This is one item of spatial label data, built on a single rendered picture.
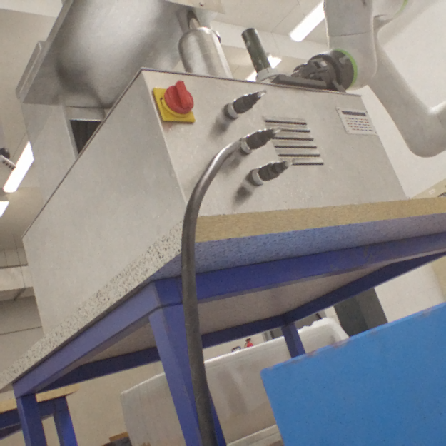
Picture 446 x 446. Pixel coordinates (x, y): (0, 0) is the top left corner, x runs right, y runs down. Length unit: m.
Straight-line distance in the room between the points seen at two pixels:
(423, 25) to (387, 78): 5.62
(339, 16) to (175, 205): 0.67
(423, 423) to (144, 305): 0.32
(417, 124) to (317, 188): 0.92
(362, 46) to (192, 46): 0.45
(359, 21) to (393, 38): 6.28
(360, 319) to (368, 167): 1.07
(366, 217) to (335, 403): 0.29
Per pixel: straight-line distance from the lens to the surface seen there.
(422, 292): 7.25
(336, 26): 1.23
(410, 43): 7.35
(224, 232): 0.52
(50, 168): 1.16
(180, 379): 0.57
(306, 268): 0.73
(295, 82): 0.94
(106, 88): 1.11
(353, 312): 1.99
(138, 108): 0.76
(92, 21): 0.95
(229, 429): 1.56
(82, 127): 1.12
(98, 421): 11.80
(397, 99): 1.71
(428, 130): 1.73
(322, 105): 0.97
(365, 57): 1.24
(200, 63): 0.89
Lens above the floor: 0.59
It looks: 16 degrees up
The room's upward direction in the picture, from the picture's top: 19 degrees counter-clockwise
